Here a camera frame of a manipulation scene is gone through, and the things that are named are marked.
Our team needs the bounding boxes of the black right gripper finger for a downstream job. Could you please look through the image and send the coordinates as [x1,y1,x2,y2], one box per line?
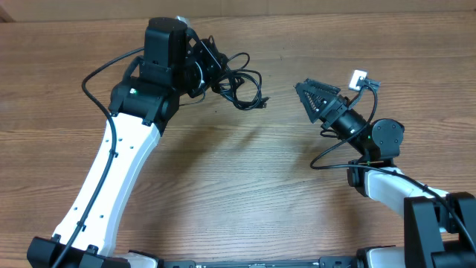
[295,83,337,123]
[304,78,341,95]

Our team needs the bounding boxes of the black USB-C cable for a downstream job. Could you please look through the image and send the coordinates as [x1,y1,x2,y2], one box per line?
[208,35,263,111]

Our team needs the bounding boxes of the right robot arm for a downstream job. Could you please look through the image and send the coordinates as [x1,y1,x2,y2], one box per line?
[295,76,475,267]

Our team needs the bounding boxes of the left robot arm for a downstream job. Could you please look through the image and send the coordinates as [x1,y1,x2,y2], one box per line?
[27,17,222,267]

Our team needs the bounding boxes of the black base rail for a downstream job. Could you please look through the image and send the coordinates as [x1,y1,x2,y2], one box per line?
[158,256,365,268]

